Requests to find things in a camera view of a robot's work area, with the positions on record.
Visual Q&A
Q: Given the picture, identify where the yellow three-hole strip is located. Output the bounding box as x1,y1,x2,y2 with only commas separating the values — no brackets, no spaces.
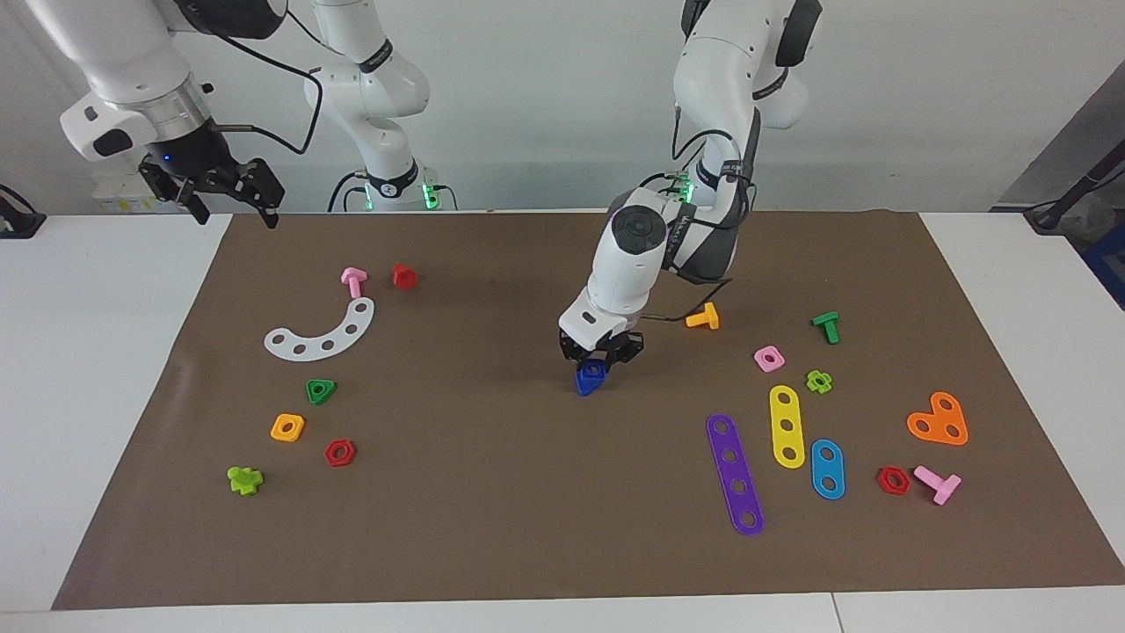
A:
769,385,806,469

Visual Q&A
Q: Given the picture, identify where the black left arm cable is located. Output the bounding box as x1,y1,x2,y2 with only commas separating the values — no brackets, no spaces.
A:
639,101,762,324

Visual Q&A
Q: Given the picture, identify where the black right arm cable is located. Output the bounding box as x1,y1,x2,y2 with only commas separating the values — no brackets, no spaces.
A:
211,9,324,157

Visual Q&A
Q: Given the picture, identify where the white labelled box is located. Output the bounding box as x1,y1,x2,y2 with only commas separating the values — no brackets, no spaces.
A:
91,170,168,215

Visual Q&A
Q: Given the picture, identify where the black stand pole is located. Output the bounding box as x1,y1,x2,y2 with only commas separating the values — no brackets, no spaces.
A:
1024,145,1125,235

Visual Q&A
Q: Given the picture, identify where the blue box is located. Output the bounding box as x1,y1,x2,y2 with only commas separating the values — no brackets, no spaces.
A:
1083,220,1125,310

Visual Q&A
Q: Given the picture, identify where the purple four-hole strip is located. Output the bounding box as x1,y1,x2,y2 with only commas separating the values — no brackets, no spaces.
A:
706,413,766,536

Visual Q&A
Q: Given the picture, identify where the blue two-hole strip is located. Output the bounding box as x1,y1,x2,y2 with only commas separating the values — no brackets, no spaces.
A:
810,439,846,501

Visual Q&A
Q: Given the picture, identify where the orange heart-shaped plate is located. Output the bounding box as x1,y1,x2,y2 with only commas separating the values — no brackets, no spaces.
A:
906,391,969,447

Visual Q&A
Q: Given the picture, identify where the large pink plastic screw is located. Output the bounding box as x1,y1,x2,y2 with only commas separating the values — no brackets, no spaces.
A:
913,465,962,506

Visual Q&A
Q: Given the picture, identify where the black right base cable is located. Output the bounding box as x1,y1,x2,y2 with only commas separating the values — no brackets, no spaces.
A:
327,170,370,213

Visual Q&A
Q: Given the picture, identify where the brown table mat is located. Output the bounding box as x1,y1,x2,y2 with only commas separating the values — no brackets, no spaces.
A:
51,209,1125,611

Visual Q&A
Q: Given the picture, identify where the black clamp device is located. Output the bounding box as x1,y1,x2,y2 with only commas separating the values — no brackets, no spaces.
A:
0,183,47,240

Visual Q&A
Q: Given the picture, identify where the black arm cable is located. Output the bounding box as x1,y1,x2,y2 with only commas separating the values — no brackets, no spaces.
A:
211,9,324,157
639,101,762,324

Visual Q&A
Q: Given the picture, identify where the white curved perforated strip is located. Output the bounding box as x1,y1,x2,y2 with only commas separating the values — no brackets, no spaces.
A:
264,297,376,362

